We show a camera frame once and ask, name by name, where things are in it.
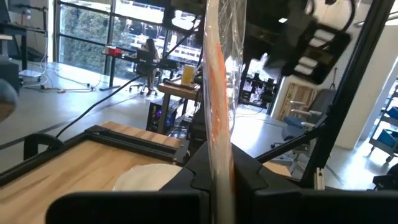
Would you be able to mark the blue storage bin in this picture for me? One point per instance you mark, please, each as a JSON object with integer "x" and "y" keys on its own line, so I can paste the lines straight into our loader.
{"x": 393, "y": 112}
{"x": 388, "y": 138}

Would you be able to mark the black robot station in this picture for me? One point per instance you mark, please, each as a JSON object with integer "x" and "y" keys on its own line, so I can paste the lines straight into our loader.
{"x": 258, "y": 90}

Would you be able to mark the orange toothbrush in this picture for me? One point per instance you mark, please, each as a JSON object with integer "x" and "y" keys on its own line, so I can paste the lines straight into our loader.
{"x": 217, "y": 93}

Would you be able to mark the large glass window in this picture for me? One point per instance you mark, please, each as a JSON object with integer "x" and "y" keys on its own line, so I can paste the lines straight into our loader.
{"x": 81, "y": 46}

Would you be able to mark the black desk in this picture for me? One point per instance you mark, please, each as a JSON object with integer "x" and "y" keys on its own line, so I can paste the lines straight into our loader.
{"x": 112, "y": 71}

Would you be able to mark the grey office chair blue seat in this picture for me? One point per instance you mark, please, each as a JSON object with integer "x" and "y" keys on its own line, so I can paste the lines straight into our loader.
{"x": 320, "y": 99}

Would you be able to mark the white floor device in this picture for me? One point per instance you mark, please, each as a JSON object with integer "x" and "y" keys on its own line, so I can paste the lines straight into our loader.
{"x": 30, "y": 73}

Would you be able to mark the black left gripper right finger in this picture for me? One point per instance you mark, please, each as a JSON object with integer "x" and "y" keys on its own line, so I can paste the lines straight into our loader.
{"x": 273, "y": 202}

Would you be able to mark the red object on desk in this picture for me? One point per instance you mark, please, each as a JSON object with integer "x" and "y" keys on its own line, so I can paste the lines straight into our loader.
{"x": 114, "y": 51}

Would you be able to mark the black computer tower blue lights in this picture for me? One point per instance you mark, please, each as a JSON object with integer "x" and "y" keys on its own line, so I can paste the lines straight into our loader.
{"x": 9, "y": 70}
{"x": 155, "y": 118}

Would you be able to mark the yellow cup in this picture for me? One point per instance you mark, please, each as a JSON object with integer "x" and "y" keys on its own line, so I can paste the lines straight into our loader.
{"x": 188, "y": 74}

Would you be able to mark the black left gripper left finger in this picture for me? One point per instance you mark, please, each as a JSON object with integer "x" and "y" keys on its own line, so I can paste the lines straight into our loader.
{"x": 174, "y": 202}

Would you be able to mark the black office chair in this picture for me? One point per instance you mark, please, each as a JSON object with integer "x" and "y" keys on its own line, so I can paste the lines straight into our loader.
{"x": 143, "y": 57}

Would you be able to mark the metal shelving cart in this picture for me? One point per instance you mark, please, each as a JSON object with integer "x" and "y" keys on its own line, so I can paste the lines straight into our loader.
{"x": 391, "y": 123}

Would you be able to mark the person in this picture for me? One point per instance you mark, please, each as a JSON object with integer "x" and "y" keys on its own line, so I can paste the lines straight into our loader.
{"x": 150, "y": 49}

